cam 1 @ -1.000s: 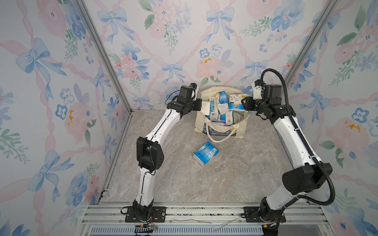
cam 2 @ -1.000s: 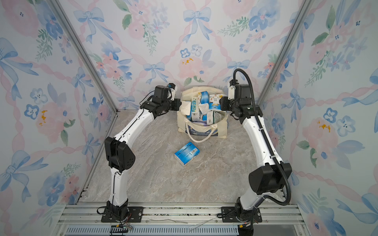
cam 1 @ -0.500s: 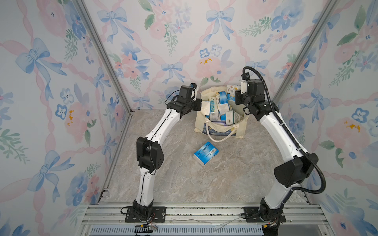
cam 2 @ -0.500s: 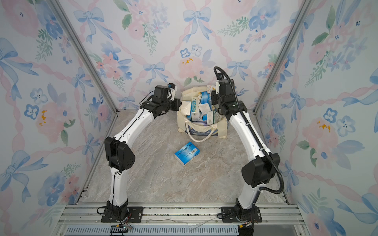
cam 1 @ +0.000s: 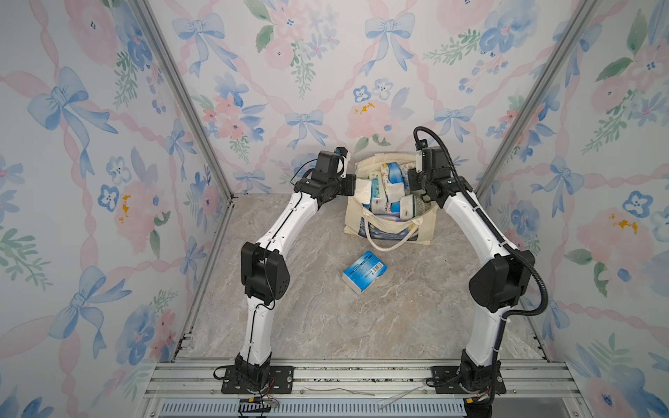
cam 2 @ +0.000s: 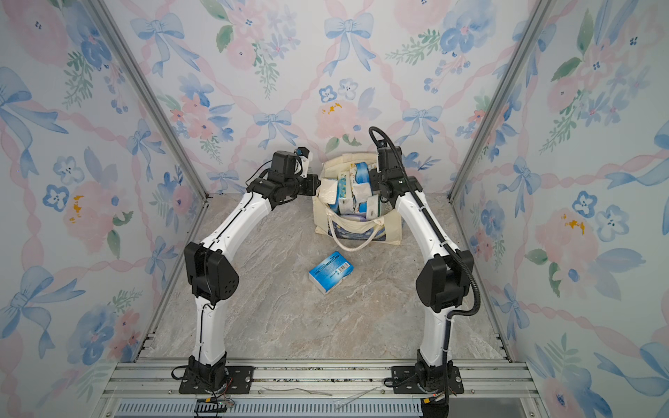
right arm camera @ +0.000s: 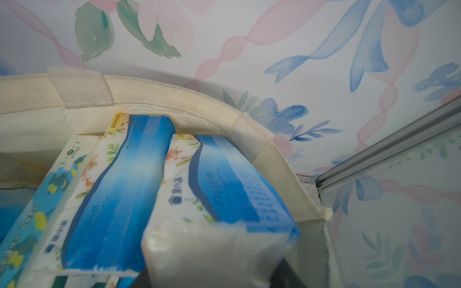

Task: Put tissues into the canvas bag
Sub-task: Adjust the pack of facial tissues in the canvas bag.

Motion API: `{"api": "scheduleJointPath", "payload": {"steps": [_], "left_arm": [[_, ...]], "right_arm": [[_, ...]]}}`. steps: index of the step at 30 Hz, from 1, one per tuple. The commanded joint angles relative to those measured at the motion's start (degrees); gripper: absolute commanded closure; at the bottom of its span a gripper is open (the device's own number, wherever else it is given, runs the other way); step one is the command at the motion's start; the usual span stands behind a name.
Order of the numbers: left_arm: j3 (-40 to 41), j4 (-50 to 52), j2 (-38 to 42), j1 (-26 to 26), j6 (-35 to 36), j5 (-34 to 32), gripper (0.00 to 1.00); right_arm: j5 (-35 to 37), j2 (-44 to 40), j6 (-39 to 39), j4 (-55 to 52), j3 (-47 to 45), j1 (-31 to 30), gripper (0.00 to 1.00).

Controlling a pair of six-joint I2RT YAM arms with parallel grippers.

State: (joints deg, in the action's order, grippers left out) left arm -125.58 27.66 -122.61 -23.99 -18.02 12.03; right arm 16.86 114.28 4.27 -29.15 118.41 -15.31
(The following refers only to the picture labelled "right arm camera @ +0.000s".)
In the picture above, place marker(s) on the right aluminium corner post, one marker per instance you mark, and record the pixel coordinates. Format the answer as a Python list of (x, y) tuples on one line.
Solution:
[(441, 120)]

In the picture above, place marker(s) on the cream canvas tote bag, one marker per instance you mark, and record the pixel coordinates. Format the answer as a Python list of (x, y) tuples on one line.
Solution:
[(40, 113)]

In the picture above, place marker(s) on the teal tissue pack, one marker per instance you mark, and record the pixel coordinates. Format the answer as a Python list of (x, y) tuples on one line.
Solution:
[(23, 237)]

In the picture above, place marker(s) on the blue cartoon tissue pack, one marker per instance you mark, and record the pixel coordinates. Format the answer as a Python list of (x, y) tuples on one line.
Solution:
[(217, 222)]

